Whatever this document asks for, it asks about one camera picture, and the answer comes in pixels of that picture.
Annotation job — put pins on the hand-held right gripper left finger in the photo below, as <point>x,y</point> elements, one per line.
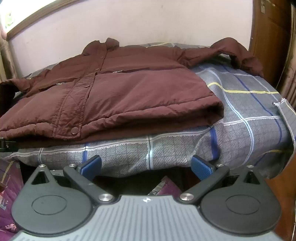
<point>90,166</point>

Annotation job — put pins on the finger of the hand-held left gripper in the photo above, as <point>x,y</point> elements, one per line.
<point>7,144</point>

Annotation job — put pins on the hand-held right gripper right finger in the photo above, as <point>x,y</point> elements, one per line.
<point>202,166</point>

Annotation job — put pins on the maroon padded jacket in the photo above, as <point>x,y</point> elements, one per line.
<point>138,92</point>

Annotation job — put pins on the magenta printed cloth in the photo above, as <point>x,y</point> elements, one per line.
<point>167,188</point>

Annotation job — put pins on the grey checked bed sheet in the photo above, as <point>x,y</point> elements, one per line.
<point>242,111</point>

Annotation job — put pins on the patterned beige curtain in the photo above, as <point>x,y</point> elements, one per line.
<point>289,69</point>
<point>5,58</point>

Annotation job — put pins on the wooden door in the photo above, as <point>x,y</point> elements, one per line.
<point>270,39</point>

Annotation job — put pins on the wooden window frame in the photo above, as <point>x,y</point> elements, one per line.
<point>34,17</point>

